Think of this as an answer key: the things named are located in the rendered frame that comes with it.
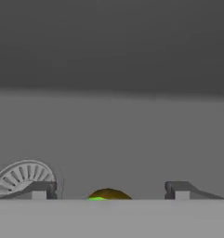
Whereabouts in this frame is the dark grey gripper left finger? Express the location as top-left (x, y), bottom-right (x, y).
top-left (0, 180), bottom-right (59, 201)

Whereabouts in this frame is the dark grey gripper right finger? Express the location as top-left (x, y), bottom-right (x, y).
top-left (164, 180), bottom-right (224, 201)

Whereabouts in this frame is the grey sink basin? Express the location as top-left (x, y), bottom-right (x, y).
top-left (0, 0), bottom-right (224, 201)

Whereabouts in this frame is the brown and green fruit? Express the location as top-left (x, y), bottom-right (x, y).
top-left (86, 187), bottom-right (133, 201)

